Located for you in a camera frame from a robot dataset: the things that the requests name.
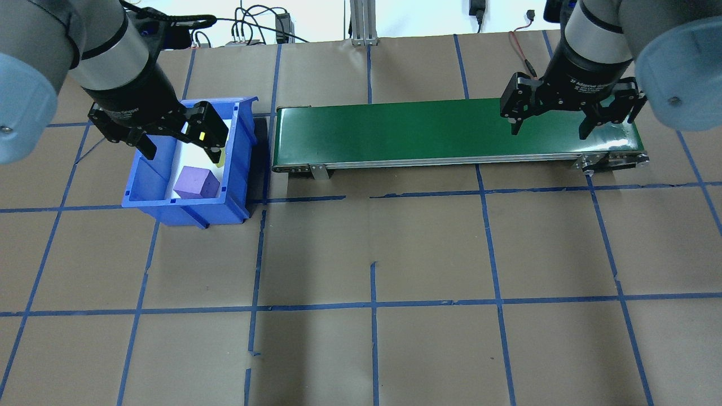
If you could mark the white foam pad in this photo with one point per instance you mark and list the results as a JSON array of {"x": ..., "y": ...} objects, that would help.
[{"x": 183, "y": 160}]

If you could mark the yellow foam block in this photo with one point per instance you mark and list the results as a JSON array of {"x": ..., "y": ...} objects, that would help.
[{"x": 223, "y": 153}]

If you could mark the purple foam block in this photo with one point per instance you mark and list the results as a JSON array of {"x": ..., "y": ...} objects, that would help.
[{"x": 194, "y": 183}]

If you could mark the blue plastic storage bin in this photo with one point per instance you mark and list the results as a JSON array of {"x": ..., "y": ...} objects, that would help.
[{"x": 225, "y": 203}]

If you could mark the aluminium profile post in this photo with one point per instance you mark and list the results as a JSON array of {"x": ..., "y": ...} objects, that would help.
[{"x": 364, "y": 22}]

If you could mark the black power adapter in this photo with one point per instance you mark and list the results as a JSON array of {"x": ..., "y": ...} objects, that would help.
[
  {"x": 282, "y": 28},
  {"x": 478, "y": 8}
]

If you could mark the green conveyor belt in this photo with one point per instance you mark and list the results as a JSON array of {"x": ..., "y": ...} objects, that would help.
[{"x": 395, "y": 129}]

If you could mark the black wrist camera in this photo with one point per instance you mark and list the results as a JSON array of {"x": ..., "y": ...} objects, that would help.
[
  {"x": 555, "y": 11},
  {"x": 169, "y": 31}
]

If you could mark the white side table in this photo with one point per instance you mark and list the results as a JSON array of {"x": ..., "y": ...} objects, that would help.
[{"x": 417, "y": 17}]

